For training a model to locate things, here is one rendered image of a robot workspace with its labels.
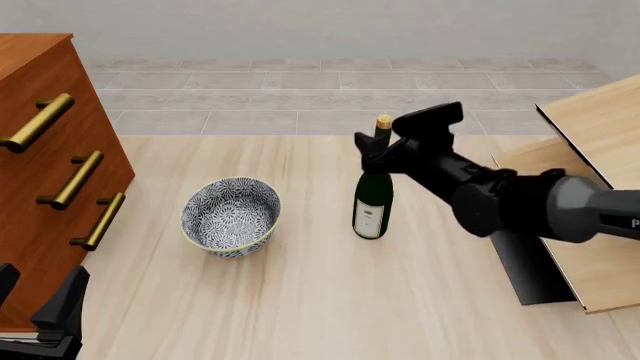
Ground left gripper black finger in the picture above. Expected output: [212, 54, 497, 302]
[0, 262, 22, 308]
[30, 264, 92, 334]

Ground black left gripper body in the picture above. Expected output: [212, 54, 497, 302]
[0, 326, 84, 360]

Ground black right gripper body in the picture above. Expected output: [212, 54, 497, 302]
[390, 138, 426, 180]

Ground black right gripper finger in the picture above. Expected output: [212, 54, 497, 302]
[354, 131, 397, 175]

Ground dark green wine bottle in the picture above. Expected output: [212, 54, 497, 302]
[351, 114, 396, 240]

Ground pale wood wine rack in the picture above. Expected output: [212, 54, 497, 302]
[491, 73, 640, 316]

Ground wooden cabinet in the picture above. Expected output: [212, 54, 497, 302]
[0, 33, 136, 333]

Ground blue white patterned bowl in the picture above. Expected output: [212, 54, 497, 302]
[180, 176, 283, 259]

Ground small brass drawer handle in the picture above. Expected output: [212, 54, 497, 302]
[68, 192, 127, 252]

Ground medium brass drawer handle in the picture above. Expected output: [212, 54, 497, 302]
[35, 150, 106, 211]

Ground large brass drawer handle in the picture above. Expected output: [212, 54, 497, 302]
[0, 92, 76, 155]

